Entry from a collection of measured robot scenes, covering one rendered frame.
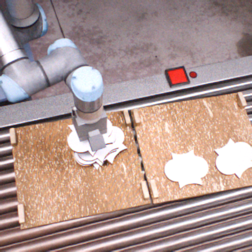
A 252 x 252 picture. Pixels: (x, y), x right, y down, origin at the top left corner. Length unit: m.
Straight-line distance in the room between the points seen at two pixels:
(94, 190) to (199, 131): 0.42
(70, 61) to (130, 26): 1.90
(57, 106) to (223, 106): 0.60
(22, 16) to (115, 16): 1.60
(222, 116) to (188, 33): 1.49
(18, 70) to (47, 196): 0.48
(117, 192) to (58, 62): 0.50
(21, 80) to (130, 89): 0.60
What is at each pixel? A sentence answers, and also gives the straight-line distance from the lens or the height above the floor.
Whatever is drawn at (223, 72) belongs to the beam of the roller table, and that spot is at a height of 0.92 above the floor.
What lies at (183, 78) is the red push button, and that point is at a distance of 1.59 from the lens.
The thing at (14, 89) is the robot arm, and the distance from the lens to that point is 1.05.
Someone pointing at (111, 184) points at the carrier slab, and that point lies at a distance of 1.37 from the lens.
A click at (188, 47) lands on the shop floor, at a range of 2.88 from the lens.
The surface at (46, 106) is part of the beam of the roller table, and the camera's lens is 1.52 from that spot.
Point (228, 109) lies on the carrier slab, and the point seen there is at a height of 0.94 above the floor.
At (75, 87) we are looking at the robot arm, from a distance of 1.00.
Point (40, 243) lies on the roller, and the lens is 1.35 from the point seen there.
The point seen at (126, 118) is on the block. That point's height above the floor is 0.96.
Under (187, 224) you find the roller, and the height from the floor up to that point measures 0.92.
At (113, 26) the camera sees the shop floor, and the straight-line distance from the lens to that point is 2.92.
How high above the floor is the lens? 2.23
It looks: 63 degrees down
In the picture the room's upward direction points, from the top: 6 degrees clockwise
